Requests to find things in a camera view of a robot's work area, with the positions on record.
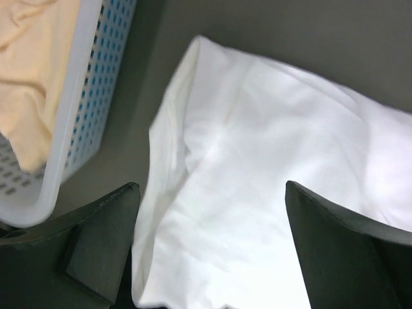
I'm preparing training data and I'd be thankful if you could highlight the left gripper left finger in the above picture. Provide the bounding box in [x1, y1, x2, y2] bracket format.
[1, 183, 140, 308]

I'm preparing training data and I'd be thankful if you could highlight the orange t shirt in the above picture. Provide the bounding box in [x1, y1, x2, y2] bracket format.
[1, 1, 80, 173]

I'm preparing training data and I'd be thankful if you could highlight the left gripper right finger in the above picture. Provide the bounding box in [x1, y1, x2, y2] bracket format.
[285, 181, 411, 308]

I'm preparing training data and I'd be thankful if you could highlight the white t shirt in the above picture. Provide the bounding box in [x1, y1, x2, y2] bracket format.
[131, 36, 411, 308]

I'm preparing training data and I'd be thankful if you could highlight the white plastic basket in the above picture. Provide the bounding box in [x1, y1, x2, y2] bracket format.
[1, 1, 136, 227]

